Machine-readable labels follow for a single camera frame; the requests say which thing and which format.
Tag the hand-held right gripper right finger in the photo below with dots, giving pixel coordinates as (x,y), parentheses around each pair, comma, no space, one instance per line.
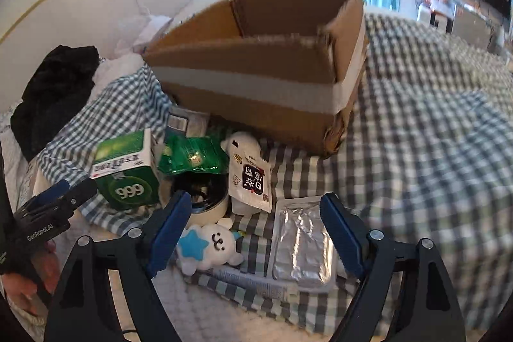
(340,234)

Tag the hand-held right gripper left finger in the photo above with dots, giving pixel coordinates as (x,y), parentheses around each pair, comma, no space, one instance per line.
(168,230)

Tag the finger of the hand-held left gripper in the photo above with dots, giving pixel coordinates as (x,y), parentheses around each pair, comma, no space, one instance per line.
(50,193)
(80,193)

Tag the dark round container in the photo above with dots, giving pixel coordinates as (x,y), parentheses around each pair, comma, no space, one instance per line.
(200,185)

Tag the white ointment tube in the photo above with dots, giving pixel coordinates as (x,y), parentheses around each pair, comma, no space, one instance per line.
(248,280)

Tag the taped cardboard box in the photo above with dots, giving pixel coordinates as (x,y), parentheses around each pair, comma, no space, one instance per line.
(248,61)

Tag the person's left hand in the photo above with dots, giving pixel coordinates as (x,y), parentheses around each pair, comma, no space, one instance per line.
(18,292)

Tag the silver blister pack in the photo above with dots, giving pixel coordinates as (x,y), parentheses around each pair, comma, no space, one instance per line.
(300,242)

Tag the green medicine box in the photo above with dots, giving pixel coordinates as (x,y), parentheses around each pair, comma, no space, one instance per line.
(128,181)

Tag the white bear plush blue star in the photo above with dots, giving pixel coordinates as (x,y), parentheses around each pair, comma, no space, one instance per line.
(220,242)

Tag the green sachet packet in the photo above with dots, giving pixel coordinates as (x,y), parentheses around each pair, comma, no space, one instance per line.
(188,153)

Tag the white snack packet black label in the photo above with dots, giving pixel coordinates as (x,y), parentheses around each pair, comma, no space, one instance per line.
(248,181)

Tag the black clothing pile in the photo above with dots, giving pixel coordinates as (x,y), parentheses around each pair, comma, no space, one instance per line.
(56,93)

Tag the small grey box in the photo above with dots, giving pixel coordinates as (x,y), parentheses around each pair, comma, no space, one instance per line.
(178,123)

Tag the checkered blanket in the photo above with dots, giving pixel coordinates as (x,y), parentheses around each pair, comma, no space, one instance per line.
(421,149)

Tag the white plush toy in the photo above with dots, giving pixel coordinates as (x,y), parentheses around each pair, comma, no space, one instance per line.
(244,141)

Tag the white plastic bag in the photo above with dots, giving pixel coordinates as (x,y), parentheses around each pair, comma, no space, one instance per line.
(140,29)

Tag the cluttered television stand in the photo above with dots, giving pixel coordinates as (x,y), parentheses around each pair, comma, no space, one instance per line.
(465,21)

